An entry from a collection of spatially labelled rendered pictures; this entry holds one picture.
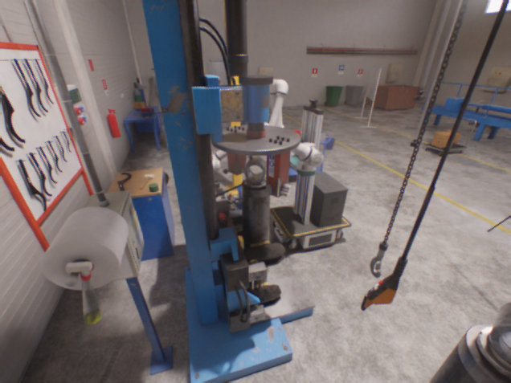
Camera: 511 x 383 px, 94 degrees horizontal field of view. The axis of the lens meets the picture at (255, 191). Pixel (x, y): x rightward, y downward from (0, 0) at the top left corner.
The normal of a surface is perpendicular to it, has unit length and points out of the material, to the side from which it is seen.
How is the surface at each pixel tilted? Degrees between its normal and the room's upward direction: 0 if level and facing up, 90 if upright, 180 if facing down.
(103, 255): 90
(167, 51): 90
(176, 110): 90
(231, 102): 90
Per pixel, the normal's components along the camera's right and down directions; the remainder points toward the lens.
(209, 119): 0.29, 0.47
